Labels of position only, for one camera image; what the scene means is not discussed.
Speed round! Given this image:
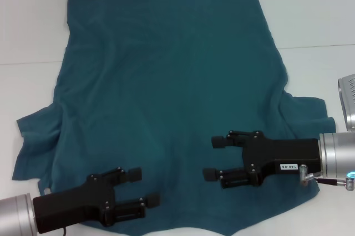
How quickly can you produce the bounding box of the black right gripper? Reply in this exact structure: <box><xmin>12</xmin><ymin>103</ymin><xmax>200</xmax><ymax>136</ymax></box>
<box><xmin>202</xmin><ymin>130</ymin><xmax>322</xmax><ymax>190</ymax></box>

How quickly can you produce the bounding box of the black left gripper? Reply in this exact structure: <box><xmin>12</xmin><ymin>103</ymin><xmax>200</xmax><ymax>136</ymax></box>
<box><xmin>32</xmin><ymin>166</ymin><xmax>161</xmax><ymax>234</ymax></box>

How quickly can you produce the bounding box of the blue shirt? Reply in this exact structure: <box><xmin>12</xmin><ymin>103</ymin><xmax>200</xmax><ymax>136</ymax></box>
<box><xmin>11</xmin><ymin>0</ymin><xmax>338</xmax><ymax>236</ymax></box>

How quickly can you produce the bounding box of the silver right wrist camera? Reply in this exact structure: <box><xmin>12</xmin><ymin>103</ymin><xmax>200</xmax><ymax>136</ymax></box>
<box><xmin>337</xmin><ymin>74</ymin><xmax>355</xmax><ymax>132</ymax></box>

